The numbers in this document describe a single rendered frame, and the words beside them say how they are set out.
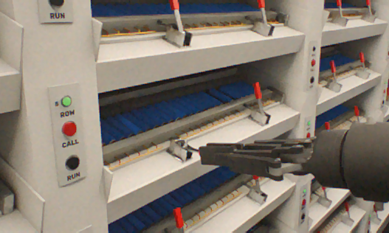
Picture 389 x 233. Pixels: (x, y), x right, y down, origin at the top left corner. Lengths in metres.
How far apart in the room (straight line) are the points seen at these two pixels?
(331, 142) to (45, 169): 0.34
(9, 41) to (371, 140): 0.40
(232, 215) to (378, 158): 0.48
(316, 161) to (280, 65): 0.55
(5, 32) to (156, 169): 0.31
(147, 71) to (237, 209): 0.45
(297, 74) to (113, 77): 0.58
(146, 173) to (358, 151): 0.32
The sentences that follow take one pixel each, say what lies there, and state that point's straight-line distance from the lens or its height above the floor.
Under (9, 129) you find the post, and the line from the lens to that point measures 0.52.
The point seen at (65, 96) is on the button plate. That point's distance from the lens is 0.49.
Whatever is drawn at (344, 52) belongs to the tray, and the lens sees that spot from 1.71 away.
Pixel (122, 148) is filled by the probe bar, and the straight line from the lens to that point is 0.64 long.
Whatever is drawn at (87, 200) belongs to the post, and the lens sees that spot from 0.55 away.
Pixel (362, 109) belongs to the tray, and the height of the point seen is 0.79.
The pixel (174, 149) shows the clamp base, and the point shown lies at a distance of 0.69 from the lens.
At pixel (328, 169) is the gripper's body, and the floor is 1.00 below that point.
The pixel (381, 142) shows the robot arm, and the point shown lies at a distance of 0.49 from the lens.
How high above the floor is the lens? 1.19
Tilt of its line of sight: 15 degrees down
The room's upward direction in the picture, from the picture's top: 1 degrees counter-clockwise
